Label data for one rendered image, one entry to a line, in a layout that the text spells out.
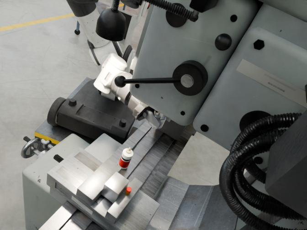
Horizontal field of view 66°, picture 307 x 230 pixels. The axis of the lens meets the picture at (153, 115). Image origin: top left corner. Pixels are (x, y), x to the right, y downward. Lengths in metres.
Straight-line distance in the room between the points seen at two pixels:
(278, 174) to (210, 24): 0.31
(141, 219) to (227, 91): 0.49
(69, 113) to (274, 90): 1.32
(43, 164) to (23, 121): 1.21
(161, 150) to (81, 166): 0.39
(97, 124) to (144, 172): 0.66
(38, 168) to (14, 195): 0.78
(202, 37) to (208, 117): 0.17
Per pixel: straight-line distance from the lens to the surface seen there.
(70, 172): 0.83
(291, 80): 0.47
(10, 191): 1.96
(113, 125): 1.54
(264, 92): 0.48
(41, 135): 1.73
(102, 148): 1.11
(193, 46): 0.50
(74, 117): 1.58
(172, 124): 1.11
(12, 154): 2.13
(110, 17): 0.60
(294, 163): 0.24
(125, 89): 0.74
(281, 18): 0.45
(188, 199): 1.03
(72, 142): 1.26
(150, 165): 1.00
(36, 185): 1.15
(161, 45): 0.52
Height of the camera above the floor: 1.68
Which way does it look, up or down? 39 degrees down
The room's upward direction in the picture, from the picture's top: 23 degrees clockwise
